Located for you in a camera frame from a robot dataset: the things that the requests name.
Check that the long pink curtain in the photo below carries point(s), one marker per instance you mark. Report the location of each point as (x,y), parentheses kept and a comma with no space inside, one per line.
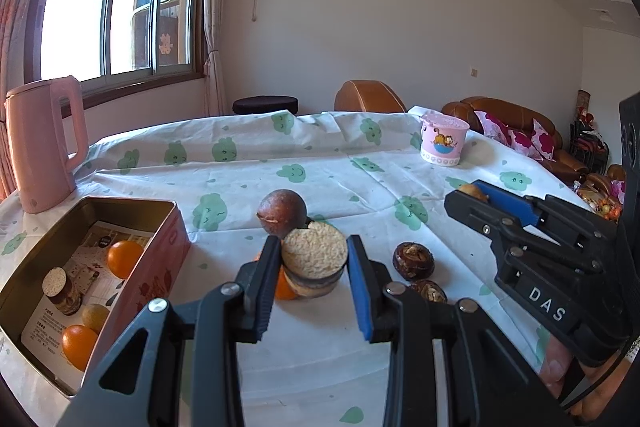
(10,32)

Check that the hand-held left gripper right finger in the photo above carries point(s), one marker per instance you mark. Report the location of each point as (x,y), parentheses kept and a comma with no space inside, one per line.
(360,292)

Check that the narrow tied pink curtain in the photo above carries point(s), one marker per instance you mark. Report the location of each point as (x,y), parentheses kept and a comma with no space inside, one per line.
(215,7)

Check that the black chair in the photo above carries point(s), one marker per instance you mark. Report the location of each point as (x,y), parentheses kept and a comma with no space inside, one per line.
(590,144)

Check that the printed paper liner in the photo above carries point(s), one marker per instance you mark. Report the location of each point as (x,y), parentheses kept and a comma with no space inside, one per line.
(95,243)

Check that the pale window sticker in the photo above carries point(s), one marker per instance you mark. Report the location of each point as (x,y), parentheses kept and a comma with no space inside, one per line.
(165,43)

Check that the pink electric kettle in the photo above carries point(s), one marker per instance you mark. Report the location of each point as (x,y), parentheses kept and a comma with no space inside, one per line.
(40,147)

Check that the person's right hand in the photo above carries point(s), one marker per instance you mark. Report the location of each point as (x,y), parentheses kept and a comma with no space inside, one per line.
(557,367)

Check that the brown leather sofa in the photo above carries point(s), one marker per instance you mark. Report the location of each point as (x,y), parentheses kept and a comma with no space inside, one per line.
(565,162)

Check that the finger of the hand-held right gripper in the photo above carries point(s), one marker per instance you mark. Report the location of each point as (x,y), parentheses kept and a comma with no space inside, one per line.
(510,204)
(470,209)

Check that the orange tangerine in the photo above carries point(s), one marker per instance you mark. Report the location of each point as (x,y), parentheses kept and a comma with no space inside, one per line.
(125,259)
(79,347)
(286,289)

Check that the pink metal tin box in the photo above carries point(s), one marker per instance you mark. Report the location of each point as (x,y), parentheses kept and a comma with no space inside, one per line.
(150,272)

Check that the pink floral pillow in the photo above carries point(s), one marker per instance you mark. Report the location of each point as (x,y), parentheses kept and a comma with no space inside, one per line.
(545,139)
(492,127)
(522,144)

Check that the pink cartoon cup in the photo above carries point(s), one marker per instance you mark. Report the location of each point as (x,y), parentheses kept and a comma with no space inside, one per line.
(442,142)

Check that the sliding glass window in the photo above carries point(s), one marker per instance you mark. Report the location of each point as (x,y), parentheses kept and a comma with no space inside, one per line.
(75,17)

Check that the white green-print tablecloth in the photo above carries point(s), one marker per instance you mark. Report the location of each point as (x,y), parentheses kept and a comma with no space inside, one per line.
(325,157)

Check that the dark water chestnut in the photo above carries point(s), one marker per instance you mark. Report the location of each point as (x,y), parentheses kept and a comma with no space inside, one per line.
(430,293)
(412,261)

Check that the brown leather armchair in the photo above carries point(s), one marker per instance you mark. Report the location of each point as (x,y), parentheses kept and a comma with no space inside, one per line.
(367,97)

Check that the round dark stool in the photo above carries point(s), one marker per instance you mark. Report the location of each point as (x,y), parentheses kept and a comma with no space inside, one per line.
(265,104)

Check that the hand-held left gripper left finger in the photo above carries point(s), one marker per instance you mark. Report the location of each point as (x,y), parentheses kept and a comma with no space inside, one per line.
(262,302)

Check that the brown passion fruit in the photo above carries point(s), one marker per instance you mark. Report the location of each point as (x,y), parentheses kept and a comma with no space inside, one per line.
(280,212)

